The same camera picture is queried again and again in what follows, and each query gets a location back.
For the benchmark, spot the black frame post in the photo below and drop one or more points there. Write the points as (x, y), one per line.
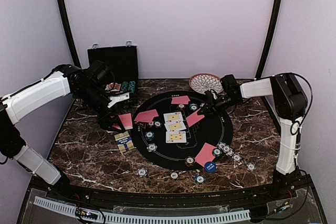
(269, 38)
(68, 33)

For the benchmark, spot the face-up card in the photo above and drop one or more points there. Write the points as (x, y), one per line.
(173, 116)
(176, 137)
(175, 126)

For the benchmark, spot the right black frame post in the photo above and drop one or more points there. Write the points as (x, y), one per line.
(269, 38)

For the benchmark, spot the red playing card deck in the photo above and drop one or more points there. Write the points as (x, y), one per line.
(126, 121)

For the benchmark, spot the white slotted cable duct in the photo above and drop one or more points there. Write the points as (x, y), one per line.
(144, 215)

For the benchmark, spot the left black frame post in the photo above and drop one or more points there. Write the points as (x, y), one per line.
(68, 33)

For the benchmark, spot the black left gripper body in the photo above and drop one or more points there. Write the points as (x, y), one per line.
(90, 95)

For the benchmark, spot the boxed card deck in case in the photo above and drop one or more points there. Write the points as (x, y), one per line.
(113, 87)

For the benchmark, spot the green chip row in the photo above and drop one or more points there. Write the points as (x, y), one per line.
(124, 86)

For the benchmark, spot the patterned ceramic plate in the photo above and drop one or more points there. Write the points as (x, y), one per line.
(205, 82)

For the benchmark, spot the single blue chip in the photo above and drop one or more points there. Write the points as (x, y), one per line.
(193, 106)

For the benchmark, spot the red face-down burn card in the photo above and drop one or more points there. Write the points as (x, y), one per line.
(194, 118)

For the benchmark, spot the red triangular all-in button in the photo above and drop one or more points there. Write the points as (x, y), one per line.
(142, 124)

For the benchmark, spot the teal chip row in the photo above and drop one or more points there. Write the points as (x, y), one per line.
(132, 86)

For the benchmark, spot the round black poker mat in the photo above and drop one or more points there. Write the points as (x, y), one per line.
(212, 129)

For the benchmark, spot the gold card box base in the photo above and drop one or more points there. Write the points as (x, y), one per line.
(124, 141)

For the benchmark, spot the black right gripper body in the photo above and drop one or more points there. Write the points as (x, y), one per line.
(224, 103)

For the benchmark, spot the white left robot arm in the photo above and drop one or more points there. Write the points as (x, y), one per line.
(36, 105)

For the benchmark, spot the brown white chip stack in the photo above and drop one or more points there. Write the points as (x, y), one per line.
(174, 175)

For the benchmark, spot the blue small blind button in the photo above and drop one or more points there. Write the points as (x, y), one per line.
(210, 167)

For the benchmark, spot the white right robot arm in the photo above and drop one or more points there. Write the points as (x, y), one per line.
(290, 101)

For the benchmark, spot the black poker chip case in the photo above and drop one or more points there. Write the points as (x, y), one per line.
(122, 60)

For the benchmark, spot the blue white chip stack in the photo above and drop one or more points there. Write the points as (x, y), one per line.
(142, 172)

